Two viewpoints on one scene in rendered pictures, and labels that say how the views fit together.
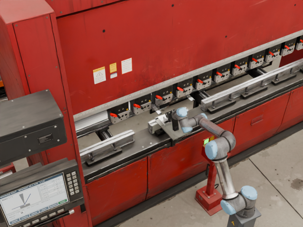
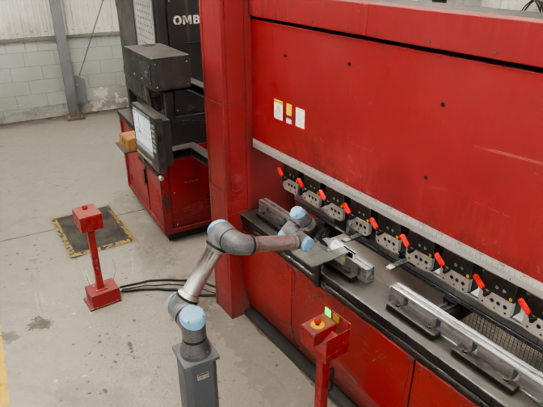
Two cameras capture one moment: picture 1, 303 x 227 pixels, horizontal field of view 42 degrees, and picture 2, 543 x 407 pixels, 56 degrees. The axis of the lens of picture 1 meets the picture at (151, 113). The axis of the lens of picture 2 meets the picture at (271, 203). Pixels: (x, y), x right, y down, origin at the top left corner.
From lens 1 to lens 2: 3.34 m
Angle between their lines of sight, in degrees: 71
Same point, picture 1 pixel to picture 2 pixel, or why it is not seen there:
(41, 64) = (210, 41)
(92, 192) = not seen: hidden behind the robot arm
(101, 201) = (253, 272)
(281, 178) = not seen: outside the picture
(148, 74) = (318, 151)
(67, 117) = (220, 114)
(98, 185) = not seen: hidden behind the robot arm
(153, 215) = (281, 367)
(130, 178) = (276, 276)
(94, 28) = (279, 48)
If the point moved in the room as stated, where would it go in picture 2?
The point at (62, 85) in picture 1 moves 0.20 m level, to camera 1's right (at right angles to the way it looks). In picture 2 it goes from (219, 73) to (217, 81)
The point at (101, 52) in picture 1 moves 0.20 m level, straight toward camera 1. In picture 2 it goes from (281, 81) to (246, 83)
